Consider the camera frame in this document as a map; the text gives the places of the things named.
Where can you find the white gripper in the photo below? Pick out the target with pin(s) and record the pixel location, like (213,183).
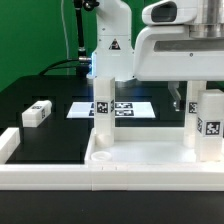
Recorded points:
(167,53)

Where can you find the white desk top tray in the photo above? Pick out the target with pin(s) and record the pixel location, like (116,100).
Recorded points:
(142,145)

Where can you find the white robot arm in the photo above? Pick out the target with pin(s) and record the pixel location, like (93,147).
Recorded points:
(114,55)

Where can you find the marker tag plate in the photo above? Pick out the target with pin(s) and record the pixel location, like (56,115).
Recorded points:
(122,110)

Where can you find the white U-shaped fence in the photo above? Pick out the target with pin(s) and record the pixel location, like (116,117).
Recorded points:
(199,176)

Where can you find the black camera pole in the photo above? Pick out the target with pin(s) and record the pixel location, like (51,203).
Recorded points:
(80,5)

